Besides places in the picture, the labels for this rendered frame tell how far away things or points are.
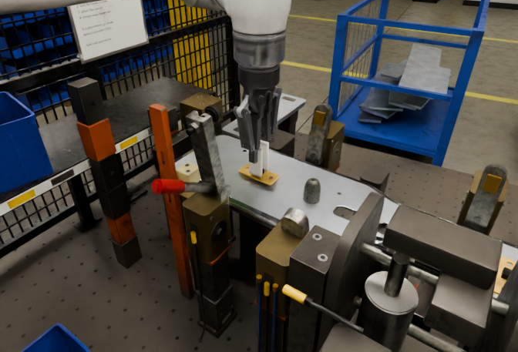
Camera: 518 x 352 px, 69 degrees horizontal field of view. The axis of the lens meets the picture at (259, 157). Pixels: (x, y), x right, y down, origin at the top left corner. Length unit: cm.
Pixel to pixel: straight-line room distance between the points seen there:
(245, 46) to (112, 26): 57
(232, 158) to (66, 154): 36
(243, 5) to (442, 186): 100
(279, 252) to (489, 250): 26
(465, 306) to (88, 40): 98
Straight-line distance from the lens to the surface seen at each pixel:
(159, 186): 57
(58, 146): 97
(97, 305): 103
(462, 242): 46
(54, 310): 106
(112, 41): 115
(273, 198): 76
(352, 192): 79
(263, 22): 62
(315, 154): 88
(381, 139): 269
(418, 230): 45
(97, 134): 84
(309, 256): 49
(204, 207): 66
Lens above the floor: 148
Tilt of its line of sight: 33 degrees down
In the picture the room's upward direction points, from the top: straight up
